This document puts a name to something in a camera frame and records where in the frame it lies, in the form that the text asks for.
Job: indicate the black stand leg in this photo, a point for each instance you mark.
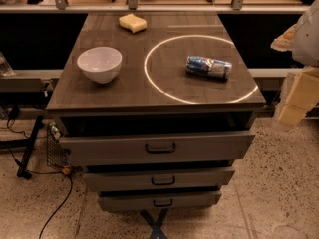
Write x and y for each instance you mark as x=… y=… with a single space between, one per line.
x=22 y=171

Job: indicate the yellow sponge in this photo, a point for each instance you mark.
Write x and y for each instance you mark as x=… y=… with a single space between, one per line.
x=133 y=23

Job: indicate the top grey drawer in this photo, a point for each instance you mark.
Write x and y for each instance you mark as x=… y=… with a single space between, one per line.
x=166 y=148

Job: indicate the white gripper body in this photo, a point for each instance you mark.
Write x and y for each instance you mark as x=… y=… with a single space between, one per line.
x=308 y=42

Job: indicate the white bowl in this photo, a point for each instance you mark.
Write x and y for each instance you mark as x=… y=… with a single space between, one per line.
x=100 y=64

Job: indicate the grey drawer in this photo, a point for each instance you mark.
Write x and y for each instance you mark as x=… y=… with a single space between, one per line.
x=157 y=201
x=166 y=148
x=158 y=179

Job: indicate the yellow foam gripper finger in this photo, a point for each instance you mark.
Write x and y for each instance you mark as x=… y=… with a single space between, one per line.
x=284 y=42
x=299 y=95

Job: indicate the grey drawer cabinet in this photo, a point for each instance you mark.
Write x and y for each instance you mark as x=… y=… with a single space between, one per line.
x=153 y=94

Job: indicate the middle grey drawer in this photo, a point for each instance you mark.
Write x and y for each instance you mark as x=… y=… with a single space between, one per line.
x=158 y=179

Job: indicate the wire mesh basket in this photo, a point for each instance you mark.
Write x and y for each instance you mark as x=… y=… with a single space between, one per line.
x=56 y=156

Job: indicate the bottom grey drawer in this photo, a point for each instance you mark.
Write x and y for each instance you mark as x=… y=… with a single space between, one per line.
x=157 y=201

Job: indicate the red bull can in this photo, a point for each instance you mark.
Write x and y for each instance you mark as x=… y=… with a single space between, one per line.
x=208 y=67

